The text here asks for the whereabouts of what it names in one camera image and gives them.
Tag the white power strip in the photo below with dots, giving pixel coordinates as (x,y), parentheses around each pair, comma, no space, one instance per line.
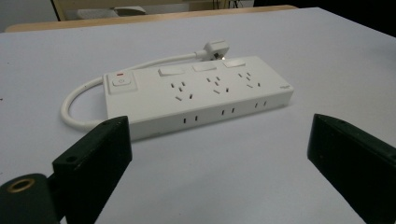
(193,96)

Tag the white power plug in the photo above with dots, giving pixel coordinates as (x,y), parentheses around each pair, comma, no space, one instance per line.
(216,49)

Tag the grey chair seat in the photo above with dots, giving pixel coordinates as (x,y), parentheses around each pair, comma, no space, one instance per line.
(129,11)

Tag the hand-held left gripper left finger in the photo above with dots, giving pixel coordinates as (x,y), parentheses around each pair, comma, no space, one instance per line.
(93,161)

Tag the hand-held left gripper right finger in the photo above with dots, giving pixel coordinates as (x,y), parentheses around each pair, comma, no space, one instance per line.
(358,161)

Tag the wooden table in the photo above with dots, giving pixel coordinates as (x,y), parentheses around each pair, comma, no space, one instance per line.
(149,17)

